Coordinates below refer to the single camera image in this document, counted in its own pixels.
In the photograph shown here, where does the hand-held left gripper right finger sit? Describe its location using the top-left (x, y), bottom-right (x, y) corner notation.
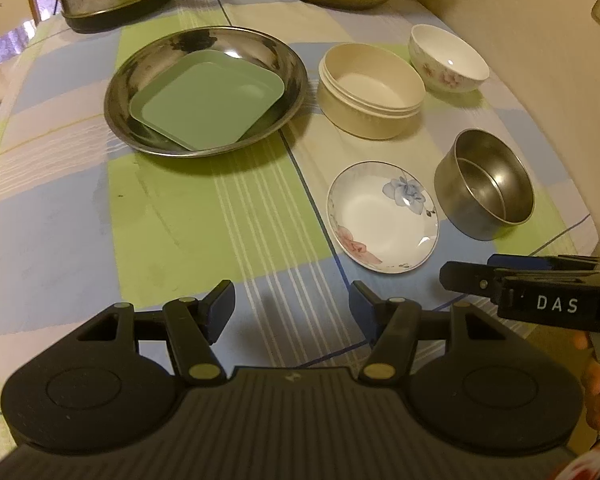
top-left (349, 280), bottom-right (508, 387)

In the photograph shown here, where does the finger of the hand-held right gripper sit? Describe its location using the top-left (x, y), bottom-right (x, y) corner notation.
top-left (439, 260), bottom-right (505, 307)
top-left (486, 253), bottom-right (600, 273)

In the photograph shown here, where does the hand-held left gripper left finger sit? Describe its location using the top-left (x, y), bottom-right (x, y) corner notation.
top-left (75, 280), bottom-right (237, 387)

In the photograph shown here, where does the stainless steel bowl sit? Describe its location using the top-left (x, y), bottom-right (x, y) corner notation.
top-left (434, 128), bottom-right (536, 241)

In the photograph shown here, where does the small floral ceramic plate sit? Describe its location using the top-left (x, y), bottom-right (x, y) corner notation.
top-left (327, 161), bottom-right (440, 275)

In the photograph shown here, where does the green square plate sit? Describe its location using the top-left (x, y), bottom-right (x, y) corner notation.
top-left (129, 50), bottom-right (286, 152)

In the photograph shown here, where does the white floral ceramic bowl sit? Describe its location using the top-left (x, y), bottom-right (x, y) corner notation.
top-left (408, 24), bottom-right (490, 94)

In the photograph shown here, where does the cream plastic bowl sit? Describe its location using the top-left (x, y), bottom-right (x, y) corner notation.
top-left (317, 43), bottom-right (426, 141)

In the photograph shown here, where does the large steel basin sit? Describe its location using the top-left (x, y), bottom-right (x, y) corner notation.
top-left (104, 26), bottom-right (309, 158)

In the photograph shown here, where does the person's right hand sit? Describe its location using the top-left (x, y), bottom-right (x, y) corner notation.
top-left (573, 332), bottom-right (600, 432)

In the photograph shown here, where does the checked pastel tablecloth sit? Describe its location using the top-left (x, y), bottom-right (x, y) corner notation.
top-left (0, 0), bottom-right (600, 456)

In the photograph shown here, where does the cream wooden chair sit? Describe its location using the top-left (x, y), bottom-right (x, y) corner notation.
top-left (0, 0), bottom-right (56, 141)

